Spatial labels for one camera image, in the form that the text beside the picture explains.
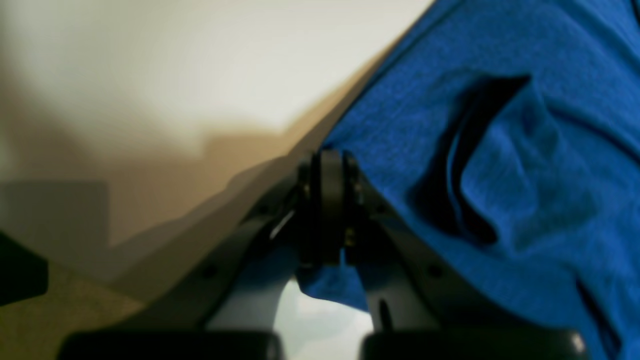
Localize dark blue t-shirt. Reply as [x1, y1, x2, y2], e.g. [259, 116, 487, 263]
[323, 0, 640, 360]

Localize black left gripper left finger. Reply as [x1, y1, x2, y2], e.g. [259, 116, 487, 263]
[58, 150, 345, 360]

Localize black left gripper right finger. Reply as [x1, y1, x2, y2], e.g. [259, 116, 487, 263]
[343, 153, 590, 360]

